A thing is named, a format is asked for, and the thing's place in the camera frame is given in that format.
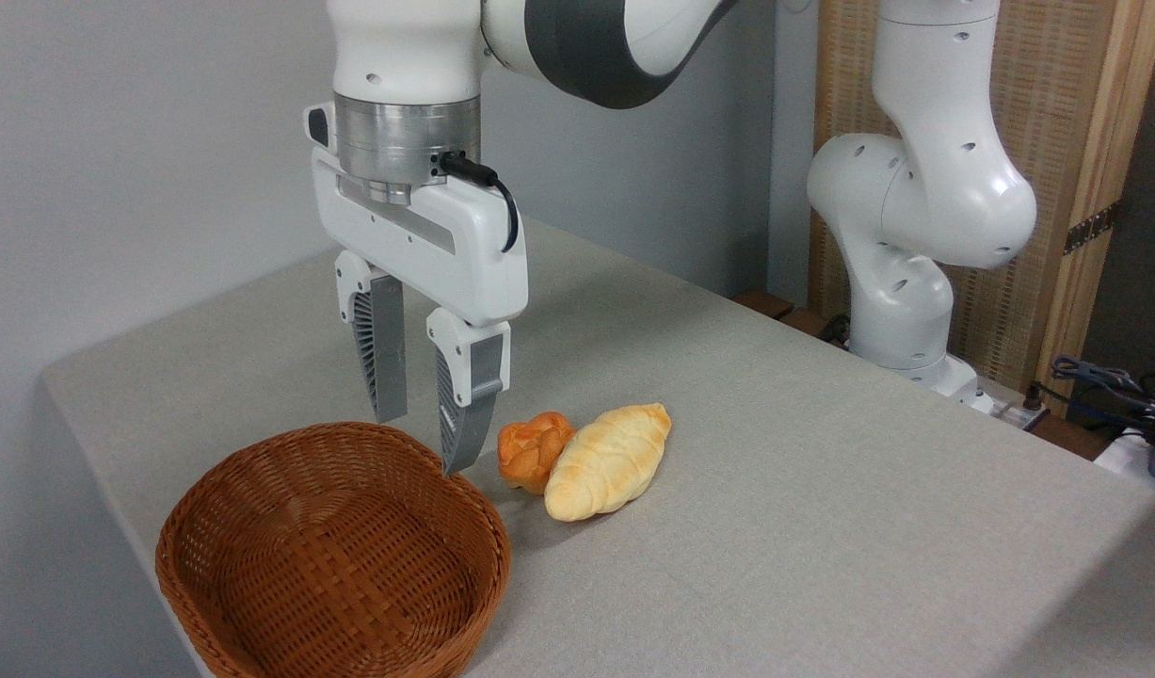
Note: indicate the black metal screen hinge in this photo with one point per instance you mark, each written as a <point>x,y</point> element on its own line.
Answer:
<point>1093,226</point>

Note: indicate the orange round bread bun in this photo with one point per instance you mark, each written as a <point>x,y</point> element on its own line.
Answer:
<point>528,452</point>

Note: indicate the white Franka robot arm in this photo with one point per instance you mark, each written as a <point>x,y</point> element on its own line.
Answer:
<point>916,188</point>

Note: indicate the brown wicker basket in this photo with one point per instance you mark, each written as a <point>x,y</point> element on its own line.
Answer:
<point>332,565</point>

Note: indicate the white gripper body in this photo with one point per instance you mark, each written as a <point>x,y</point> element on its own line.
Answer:
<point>464,254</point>

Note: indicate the wooden bamboo folding screen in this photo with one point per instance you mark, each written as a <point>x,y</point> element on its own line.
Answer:
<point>1057,94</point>

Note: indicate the white cloth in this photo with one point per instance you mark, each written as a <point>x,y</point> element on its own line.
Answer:
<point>1121,457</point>

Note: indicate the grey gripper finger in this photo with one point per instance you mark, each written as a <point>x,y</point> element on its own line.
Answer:
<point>469,395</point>
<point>387,348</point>

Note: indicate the pale croissant shaped bread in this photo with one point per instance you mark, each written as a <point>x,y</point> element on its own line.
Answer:
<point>605,461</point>

